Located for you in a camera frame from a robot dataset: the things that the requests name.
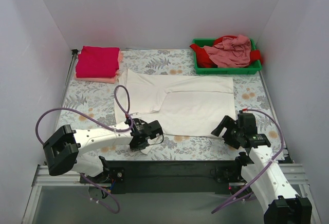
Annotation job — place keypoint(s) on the white printed t-shirt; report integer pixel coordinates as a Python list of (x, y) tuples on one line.
[(183, 105)]

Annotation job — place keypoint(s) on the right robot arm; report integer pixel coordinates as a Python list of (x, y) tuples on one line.
[(259, 168)]

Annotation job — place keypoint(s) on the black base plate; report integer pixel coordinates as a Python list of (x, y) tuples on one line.
[(169, 176)]

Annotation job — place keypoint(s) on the green plastic tray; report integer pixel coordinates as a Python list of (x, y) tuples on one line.
[(253, 68)]

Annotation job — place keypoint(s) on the crumpled red t-shirt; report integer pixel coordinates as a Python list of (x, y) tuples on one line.
[(204, 61)]

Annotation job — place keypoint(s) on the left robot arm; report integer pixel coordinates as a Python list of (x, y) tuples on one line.
[(67, 149)]

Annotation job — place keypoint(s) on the aluminium frame rail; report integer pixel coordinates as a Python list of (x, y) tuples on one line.
[(294, 173)]

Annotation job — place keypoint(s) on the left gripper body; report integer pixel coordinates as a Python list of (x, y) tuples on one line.
[(143, 141)]

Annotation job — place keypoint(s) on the crumpled pink t-shirt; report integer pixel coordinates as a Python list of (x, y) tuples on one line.
[(230, 52)]

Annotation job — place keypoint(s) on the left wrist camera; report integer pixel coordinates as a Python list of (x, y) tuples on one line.
[(130, 118)]

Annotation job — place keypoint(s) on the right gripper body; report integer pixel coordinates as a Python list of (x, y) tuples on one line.
[(229, 132)]

